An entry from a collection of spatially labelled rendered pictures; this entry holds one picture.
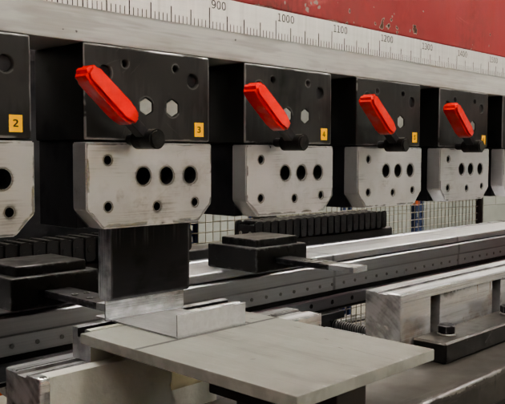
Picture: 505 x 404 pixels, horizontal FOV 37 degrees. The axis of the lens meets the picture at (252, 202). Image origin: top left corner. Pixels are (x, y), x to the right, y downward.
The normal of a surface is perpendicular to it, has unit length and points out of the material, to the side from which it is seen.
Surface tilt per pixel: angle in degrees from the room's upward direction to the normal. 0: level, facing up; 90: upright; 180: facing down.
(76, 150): 90
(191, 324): 90
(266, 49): 90
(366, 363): 0
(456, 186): 90
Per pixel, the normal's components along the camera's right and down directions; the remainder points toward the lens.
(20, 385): -0.69, 0.04
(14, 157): 0.72, 0.04
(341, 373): 0.00, -1.00
